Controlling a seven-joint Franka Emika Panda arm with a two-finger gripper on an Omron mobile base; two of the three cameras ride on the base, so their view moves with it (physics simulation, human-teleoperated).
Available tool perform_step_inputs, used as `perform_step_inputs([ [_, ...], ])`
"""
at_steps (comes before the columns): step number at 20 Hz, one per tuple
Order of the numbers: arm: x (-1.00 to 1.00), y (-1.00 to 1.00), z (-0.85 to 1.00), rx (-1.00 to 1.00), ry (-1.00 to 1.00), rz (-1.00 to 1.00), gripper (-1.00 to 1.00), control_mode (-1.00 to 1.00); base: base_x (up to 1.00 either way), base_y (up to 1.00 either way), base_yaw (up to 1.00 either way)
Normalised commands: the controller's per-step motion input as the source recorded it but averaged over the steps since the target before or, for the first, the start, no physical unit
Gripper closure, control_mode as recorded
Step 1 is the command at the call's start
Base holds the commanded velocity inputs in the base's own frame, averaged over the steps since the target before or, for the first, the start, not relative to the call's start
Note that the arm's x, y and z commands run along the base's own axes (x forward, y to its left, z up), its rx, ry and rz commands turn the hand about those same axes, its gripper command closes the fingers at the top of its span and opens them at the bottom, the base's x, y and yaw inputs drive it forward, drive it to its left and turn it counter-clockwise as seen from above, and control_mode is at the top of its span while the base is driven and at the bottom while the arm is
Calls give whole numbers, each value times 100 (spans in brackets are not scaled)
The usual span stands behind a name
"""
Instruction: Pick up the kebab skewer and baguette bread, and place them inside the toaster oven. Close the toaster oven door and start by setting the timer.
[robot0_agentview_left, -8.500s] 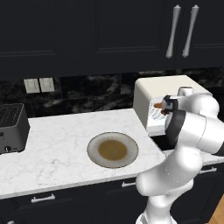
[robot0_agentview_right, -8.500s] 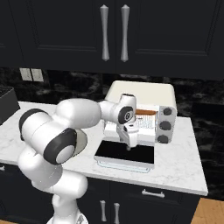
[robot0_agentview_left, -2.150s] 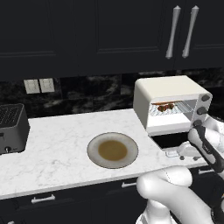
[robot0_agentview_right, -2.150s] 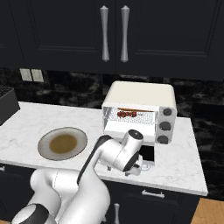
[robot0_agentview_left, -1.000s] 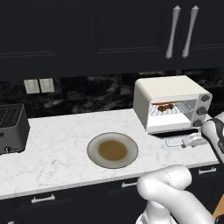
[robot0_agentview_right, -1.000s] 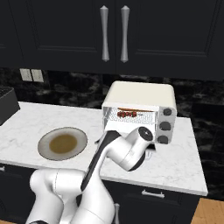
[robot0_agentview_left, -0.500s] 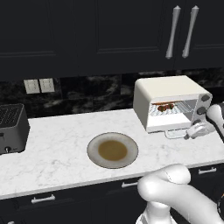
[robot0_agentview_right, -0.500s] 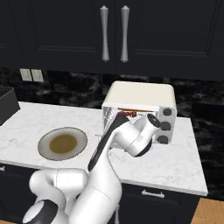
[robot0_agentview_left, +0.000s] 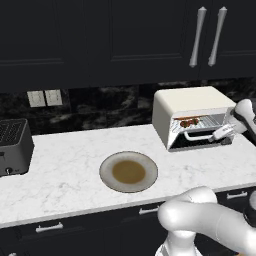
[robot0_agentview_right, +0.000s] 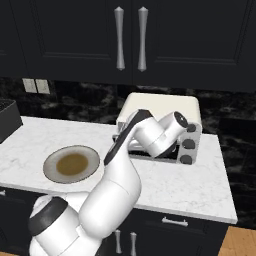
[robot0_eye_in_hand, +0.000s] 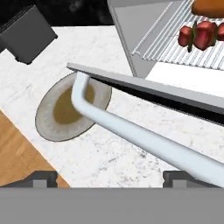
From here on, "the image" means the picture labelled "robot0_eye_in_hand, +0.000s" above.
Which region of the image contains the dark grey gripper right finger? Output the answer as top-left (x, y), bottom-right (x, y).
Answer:
top-left (162, 171), bottom-right (217, 189)

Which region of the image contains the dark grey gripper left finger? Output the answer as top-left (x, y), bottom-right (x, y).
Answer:
top-left (2, 171), bottom-right (59, 189)

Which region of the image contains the grey toaster oven door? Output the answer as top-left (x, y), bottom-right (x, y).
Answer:
top-left (66, 62), bottom-right (224, 126)

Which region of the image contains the red kebab skewer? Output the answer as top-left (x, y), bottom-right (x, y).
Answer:
top-left (178, 20), bottom-right (224, 53)

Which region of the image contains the grey toaster oven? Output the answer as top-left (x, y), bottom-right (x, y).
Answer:
top-left (107, 0), bottom-right (224, 79)

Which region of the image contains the brown baguette bread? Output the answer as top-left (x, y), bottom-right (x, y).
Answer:
top-left (191, 0), bottom-right (224, 19)

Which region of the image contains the grey plate with brown centre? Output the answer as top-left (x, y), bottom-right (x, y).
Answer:
top-left (34, 71), bottom-right (113, 143)

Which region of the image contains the dark grey box appliance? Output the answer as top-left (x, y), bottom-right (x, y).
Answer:
top-left (0, 4), bottom-right (59, 66)

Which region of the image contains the white toaster oven door handle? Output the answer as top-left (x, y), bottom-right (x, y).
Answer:
top-left (71, 71), bottom-right (224, 188)

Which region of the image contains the white wire oven rack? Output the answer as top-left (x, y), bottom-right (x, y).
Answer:
top-left (131, 0), bottom-right (224, 72)

